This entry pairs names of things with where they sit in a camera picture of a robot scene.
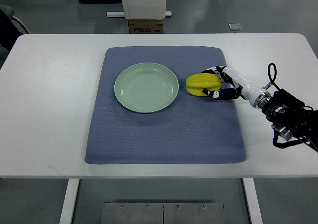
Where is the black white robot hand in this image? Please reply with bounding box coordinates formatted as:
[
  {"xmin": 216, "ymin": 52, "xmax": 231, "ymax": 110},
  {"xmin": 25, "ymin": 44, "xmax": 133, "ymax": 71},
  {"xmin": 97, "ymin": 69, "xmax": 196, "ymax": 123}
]
[{"xmin": 202, "ymin": 66, "xmax": 272, "ymax": 109}]

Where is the yellow starfruit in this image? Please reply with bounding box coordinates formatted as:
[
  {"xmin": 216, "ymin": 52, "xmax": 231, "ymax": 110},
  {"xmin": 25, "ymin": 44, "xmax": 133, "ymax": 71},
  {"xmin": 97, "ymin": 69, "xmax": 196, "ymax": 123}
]
[{"xmin": 186, "ymin": 73, "xmax": 222, "ymax": 96}]

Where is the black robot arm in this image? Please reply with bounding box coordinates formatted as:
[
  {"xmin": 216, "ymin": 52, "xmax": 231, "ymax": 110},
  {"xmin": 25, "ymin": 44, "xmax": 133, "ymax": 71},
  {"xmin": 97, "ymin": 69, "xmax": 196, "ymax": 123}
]
[{"xmin": 259, "ymin": 63, "xmax": 318, "ymax": 151}]

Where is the metal floor plate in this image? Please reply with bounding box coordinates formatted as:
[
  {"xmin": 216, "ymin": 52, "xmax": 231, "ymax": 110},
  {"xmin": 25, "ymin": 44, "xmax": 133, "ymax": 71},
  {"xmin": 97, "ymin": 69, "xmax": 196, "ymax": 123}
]
[{"xmin": 228, "ymin": 23, "xmax": 242, "ymax": 31}]

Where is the light green plate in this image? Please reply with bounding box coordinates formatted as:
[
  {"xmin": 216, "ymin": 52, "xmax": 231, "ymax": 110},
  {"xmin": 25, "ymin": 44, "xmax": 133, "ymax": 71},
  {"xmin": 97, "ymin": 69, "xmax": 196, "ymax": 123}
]
[{"xmin": 114, "ymin": 63, "xmax": 179, "ymax": 113}]

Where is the blue textured mat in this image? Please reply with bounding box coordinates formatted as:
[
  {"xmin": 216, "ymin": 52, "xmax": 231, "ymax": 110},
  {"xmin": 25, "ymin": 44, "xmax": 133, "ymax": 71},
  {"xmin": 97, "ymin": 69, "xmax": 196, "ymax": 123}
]
[{"xmin": 85, "ymin": 46, "xmax": 246, "ymax": 164}]

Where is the white right table leg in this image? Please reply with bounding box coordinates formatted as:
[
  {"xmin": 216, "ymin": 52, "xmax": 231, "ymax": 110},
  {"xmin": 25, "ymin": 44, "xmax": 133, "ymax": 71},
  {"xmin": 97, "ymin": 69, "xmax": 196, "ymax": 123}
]
[{"xmin": 242, "ymin": 178, "xmax": 263, "ymax": 224}]

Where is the white table leg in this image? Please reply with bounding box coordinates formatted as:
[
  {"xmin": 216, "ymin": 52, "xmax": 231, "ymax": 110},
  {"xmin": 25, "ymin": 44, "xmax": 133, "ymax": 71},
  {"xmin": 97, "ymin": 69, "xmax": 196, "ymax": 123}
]
[
  {"xmin": 242, "ymin": 178, "xmax": 263, "ymax": 224},
  {"xmin": 59, "ymin": 178, "xmax": 80, "ymax": 224}
]

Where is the cardboard box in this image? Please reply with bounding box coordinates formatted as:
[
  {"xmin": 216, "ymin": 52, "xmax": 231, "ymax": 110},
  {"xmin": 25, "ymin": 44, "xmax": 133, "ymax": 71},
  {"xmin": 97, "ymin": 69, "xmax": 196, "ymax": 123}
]
[{"xmin": 128, "ymin": 20, "xmax": 164, "ymax": 34}]

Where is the white left table leg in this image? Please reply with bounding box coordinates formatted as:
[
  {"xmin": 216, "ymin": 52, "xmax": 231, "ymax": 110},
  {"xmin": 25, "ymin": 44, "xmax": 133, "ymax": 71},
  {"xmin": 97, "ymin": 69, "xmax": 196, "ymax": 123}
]
[{"xmin": 59, "ymin": 178, "xmax": 80, "ymax": 224}]

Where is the person in dark clothes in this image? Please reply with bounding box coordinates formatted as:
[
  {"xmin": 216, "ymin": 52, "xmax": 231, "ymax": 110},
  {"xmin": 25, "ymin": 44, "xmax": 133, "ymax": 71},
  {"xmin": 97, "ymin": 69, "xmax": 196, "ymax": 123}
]
[{"xmin": 0, "ymin": 5, "xmax": 23, "ymax": 52}]

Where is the white pedestal column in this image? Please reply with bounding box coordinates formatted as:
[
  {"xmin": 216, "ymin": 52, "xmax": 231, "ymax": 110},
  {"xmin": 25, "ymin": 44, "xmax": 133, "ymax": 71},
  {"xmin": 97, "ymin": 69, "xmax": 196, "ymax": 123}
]
[{"xmin": 107, "ymin": 0, "xmax": 172, "ymax": 20}]

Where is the grey metal base plate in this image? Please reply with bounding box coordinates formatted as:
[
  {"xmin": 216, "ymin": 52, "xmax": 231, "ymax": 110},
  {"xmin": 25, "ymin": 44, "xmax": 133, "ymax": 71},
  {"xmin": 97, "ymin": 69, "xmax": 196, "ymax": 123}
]
[{"xmin": 101, "ymin": 202, "xmax": 227, "ymax": 224}]

